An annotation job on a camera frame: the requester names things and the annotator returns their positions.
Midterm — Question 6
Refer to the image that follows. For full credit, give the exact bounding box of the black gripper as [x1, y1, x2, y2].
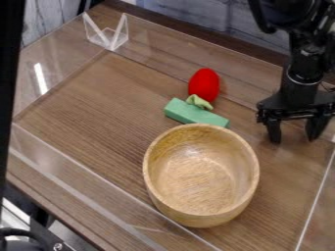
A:
[256, 91, 335, 144]

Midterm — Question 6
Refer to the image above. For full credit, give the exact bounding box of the black metal bracket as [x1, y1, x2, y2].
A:
[30, 219, 76, 251]

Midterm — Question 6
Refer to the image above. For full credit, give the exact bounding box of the green rectangular block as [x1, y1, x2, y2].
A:
[164, 98, 231, 127]

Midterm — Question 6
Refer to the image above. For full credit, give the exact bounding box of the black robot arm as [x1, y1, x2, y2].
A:
[247, 0, 335, 143]

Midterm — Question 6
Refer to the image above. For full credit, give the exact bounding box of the clear acrylic tray wall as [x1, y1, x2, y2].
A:
[8, 18, 335, 251]

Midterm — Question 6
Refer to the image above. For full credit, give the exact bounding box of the black cable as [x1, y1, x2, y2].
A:
[0, 226, 40, 251]

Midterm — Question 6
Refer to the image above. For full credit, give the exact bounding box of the wooden bowl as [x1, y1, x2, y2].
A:
[143, 124, 260, 228]

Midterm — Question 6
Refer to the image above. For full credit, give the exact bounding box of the red plush strawberry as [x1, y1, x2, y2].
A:
[185, 68, 220, 110]

